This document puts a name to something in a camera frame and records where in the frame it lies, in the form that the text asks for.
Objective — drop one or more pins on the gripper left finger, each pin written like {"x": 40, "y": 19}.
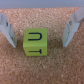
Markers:
{"x": 9, "y": 31}

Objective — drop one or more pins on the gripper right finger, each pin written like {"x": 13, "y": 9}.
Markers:
{"x": 71, "y": 30}

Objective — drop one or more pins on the yellow block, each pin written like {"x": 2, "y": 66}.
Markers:
{"x": 35, "y": 42}

